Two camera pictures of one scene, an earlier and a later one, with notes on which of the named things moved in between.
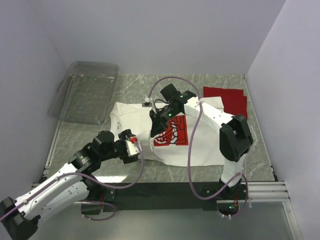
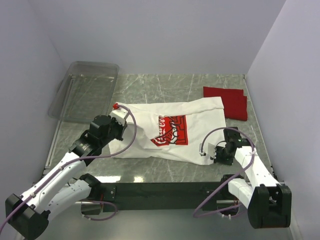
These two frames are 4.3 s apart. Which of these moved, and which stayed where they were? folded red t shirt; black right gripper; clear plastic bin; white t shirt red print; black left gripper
Moved: black left gripper; black right gripper
Stayed: clear plastic bin; folded red t shirt; white t shirt red print
